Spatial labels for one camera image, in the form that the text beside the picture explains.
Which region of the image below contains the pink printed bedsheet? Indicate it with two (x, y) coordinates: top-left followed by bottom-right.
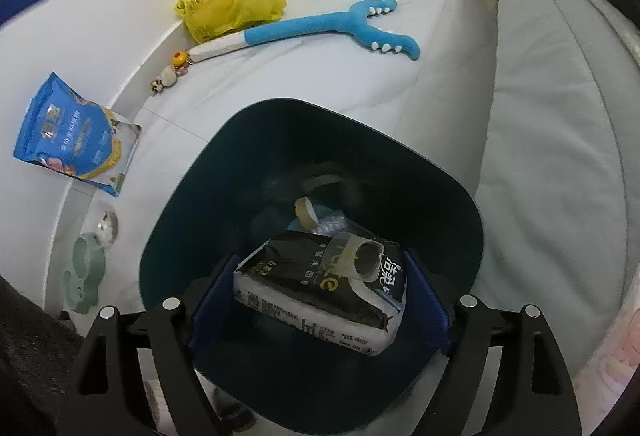
(575, 296), (640, 417)

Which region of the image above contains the dark teal trash bin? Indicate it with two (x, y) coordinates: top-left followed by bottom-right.
(137, 97), (485, 432)

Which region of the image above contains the clear bubble wrap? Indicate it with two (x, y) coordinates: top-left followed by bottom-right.
(312, 216), (351, 237)

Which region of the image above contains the cardboard tape ring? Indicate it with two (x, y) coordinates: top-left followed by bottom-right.
(294, 196), (321, 229)

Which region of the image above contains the blue pet food bag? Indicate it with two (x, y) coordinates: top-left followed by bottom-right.
(12, 71), (143, 198)

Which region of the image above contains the cardboard tube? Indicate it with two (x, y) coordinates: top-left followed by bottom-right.
(349, 237), (387, 282)

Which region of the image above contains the green pet bowl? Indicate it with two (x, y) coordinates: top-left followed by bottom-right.
(60, 232), (103, 314)

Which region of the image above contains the small beige toy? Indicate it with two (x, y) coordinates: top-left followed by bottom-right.
(150, 69), (178, 93)

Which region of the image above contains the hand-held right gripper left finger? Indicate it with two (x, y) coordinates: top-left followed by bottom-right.
(57, 253), (241, 436)

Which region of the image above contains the black tissue pack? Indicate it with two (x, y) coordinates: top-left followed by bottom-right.
(232, 229), (408, 357)

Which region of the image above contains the blue plush toy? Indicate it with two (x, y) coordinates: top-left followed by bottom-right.
(186, 0), (422, 64)

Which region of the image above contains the clear round toy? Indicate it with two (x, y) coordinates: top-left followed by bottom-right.
(95, 209), (120, 247)

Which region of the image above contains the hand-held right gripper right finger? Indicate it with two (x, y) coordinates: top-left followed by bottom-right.
(402, 249), (583, 436)

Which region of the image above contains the light grey bed frame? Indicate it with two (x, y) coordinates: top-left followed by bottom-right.
(470, 0), (640, 377)

